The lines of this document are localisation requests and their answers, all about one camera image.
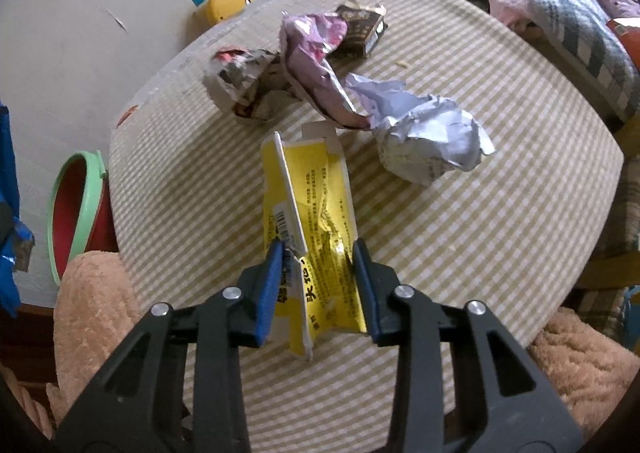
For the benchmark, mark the yellow carton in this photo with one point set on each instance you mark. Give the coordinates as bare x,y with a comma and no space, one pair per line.
325,213

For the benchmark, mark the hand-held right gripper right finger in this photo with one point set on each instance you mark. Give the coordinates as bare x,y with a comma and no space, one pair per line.
367,293

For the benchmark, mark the crumpled red white paper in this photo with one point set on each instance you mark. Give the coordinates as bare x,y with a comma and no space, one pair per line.
245,83

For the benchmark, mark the green rimmed red bin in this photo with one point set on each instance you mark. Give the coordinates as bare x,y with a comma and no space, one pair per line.
75,213

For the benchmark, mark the yellow toy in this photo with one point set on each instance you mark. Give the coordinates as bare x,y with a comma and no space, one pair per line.
227,0

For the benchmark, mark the dark brown small box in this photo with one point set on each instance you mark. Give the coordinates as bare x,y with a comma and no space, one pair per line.
361,30

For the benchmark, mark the crumpled grey paper ball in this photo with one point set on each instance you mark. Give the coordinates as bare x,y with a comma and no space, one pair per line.
430,140

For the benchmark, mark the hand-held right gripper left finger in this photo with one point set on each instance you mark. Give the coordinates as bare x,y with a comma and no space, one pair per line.
270,293

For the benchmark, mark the crumpled purple wrapper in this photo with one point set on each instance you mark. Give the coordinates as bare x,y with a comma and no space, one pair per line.
315,63

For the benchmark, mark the pink grey blanket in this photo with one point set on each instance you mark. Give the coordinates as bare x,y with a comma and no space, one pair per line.
555,8

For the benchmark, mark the beige fluffy cushion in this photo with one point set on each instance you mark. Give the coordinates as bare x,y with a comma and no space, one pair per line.
90,318

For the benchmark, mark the striped beige tablecloth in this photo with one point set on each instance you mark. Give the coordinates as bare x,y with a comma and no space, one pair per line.
475,213

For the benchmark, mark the blue snack wrapper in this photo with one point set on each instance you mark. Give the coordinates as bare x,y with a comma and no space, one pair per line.
9,168

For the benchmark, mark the beige plush blanket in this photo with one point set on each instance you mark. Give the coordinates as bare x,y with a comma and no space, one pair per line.
585,363

